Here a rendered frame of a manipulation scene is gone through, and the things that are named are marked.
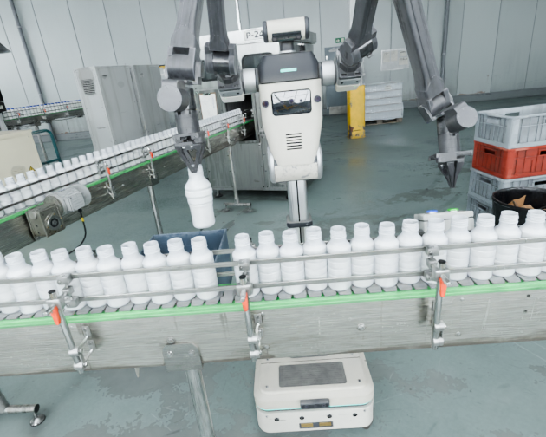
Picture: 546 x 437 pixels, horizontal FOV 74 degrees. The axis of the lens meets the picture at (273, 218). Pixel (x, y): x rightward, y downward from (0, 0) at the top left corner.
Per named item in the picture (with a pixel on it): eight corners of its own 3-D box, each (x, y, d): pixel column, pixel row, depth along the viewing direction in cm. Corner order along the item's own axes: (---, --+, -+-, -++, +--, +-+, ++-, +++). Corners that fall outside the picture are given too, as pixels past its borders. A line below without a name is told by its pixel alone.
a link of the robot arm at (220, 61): (235, 60, 132) (220, 59, 132) (230, 42, 121) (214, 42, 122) (232, 84, 130) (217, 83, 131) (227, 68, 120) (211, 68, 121)
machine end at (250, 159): (249, 168, 644) (234, 43, 570) (321, 167, 601) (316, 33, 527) (206, 198, 505) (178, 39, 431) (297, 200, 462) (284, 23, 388)
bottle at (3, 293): (-4, 315, 98) (-28, 260, 92) (16, 301, 104) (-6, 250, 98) (15, 316, 97) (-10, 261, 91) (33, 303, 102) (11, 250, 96)
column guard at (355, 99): (348, 139, 814) (347, 87, 774) (346, 136, 851) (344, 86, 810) (367, 137, 813) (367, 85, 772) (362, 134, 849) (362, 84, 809)
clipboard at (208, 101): (203, 120, 466) (198, 93, 454) (219, 119, 458) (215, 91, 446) (201, 120, 462) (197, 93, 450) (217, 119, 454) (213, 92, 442)
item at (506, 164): (504, 179, 261) (509, 149, 253) (470, 166, 299) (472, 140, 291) (583, 170, 265) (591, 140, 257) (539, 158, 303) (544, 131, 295)
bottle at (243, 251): (259, 284, 100) (252, 229, 94) (262, 296, 95) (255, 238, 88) (237, 288, 99) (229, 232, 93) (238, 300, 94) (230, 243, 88)
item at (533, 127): (508, 149, 253) (513, 116, 245) (471, 140, 291) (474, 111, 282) (589, 140, 257) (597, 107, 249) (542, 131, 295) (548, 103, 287)
